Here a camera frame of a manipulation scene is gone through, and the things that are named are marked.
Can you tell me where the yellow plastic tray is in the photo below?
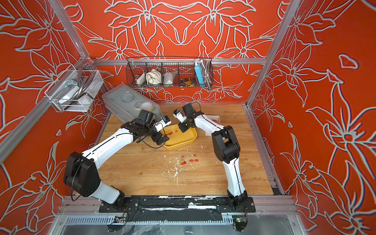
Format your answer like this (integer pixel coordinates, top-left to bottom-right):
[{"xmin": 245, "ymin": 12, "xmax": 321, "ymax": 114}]
[{"xmin": 161, "ymin": 124, "xmax": 197, "ymax": 150}]

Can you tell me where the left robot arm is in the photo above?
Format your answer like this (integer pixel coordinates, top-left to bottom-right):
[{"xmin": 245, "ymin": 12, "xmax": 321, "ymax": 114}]
[{"xmin": 63, "ymin": 110, "xmax": 171, "ymax": 210}]

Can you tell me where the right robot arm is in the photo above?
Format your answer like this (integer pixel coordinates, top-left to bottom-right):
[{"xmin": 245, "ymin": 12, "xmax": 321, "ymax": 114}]
[{"xmin": 173, "ymin": 103, "xmax": 248, "ymax": 211}]

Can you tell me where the white square box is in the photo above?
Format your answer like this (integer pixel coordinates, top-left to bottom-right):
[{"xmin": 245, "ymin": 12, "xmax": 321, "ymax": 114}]
[{"xmin": 205, "ymin": 115, "xmax": 223, "ymax": 136}]

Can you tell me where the clear lidded storage container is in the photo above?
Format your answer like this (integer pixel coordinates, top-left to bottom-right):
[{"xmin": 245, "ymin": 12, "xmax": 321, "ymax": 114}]
[{"xmin": 102, "ymin": 84, "xmax": 163, "ymax": 123}]

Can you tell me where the blue box in basket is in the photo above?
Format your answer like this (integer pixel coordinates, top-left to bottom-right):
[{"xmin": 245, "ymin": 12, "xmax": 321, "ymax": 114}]
[{"xmin": 194, "ymin": 59, "xmax": 205, "ymax": 87}]

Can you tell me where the yellow tape roll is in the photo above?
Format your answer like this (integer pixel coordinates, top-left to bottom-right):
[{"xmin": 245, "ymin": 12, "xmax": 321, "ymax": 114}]
[{"xmin": 140, "ymin": 102, "xmax": 154, "ymax": 112}]

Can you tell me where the white cloth in basket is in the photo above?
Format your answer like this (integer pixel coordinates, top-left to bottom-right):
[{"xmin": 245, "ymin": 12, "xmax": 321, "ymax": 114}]
[{"xmin": 146, "ymin": 69, "xmax": 162, "ymax": 85}]

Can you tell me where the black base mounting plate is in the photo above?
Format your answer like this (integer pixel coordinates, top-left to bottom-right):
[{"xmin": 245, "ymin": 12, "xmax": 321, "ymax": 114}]
[{"xmin": 99, "ymin": 195, "xmax": 256, "ymax": 213}]

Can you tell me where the black wire wall basket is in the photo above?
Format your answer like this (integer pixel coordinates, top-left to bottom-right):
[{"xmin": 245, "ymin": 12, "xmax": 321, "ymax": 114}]
[{"xmin": 126, "ymin": 56, "xmax": 214, "ymax": 90}]

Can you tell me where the clear wall-mounted bin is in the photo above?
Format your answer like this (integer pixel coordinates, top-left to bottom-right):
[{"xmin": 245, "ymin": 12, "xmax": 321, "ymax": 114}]
[{"xmin": 45, "ymin": 65, "xmax": 103, "ymax": 113}]

